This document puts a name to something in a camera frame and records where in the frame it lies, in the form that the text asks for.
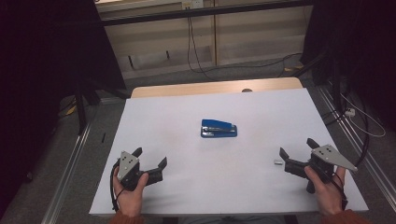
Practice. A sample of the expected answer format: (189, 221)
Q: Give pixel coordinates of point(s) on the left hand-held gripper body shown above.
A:
(126, 165)

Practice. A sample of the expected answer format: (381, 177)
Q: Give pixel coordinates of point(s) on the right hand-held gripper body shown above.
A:
(330, 155)

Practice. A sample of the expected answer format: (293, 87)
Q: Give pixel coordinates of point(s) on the silver staple strip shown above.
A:
(278, 161)

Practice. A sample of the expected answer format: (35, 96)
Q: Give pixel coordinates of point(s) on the blue stapler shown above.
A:
(218, 124)

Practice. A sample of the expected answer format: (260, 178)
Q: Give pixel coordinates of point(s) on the person's left hand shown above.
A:
(130, 200)

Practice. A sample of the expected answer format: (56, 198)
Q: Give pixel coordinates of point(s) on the person's right hand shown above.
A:
(330, 196)

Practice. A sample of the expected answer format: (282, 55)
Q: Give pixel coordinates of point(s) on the small black floor item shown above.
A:
(103, 137)

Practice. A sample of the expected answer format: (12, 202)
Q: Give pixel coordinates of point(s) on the white power plug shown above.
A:
(350, 112)

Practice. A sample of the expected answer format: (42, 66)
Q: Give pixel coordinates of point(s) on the white table cover sheet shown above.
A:
(218, 180)

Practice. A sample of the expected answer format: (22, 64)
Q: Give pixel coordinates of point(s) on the black metal stand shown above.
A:
(81, 109)
(311, 63)

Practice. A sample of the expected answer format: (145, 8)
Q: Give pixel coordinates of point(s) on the yellow floor tape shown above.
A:
(294, 68)
(71, 110)

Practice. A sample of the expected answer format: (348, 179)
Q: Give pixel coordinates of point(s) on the black curtain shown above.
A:
(37, 62)
(358, 46)

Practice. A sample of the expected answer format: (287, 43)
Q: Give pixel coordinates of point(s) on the black horizontal bar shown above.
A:
(155, 17)

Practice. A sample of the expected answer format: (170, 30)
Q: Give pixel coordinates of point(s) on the aluminium floor rail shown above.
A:
(67, 180)
(373, 168)

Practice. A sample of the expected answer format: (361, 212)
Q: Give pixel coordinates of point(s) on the white wall socket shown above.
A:
(193, 3)

